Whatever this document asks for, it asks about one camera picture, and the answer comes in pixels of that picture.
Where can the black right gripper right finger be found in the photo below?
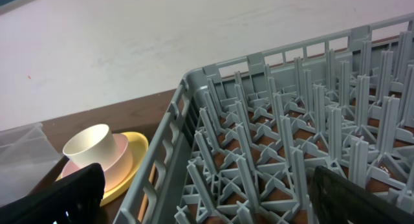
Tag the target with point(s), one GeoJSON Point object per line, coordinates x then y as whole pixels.
{"type": "Point", "coordinates": [337, 200]}

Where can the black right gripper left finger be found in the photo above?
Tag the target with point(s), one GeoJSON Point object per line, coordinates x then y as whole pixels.
{"type": "Point", "coordinates": [75, 198]}

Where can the grey dishwasher rack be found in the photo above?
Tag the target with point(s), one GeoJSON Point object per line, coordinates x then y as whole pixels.
{"type": "Point", "coordinates": [240, 139]}

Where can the pink bowl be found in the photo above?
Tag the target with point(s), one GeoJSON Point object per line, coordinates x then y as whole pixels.
{"type": "Point", "coordinates": [117, 171]}

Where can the cream paper cup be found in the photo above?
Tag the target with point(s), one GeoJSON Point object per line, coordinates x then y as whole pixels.
{"type": "Point", "coordinates": [94, 144]}

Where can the clear plastic bin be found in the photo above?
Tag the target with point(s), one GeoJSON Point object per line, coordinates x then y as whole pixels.
{"type": "Point", "coordinates": [26, 157]}

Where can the yellow plate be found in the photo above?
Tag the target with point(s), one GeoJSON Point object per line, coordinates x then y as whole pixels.
{"type": "Point", "coordinates": [138, 145]}

